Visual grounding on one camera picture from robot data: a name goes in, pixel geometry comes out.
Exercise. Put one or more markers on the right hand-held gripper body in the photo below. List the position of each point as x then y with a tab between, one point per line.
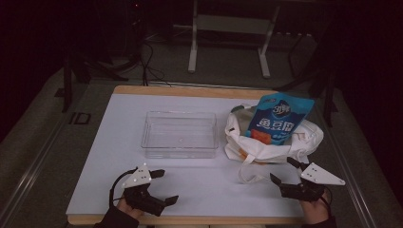
305	190

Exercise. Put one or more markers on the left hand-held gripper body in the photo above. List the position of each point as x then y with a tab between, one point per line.
141	197

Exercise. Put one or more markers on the white tote bag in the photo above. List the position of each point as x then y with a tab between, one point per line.
272	148

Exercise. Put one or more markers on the clear plastic container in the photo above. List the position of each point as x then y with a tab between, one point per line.
180	134

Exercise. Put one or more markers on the blue snack packet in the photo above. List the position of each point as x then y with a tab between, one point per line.
280	118

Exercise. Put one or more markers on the person's left hand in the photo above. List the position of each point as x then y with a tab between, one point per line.
127	208

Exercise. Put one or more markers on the person's right hand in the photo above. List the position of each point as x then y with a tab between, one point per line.
313	209

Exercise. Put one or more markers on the black metal stand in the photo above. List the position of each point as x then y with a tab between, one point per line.
320	82

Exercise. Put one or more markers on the black floor bracket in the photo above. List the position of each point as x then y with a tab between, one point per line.
80	118

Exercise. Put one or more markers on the white metal desk frame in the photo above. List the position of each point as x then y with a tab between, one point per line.
233	25

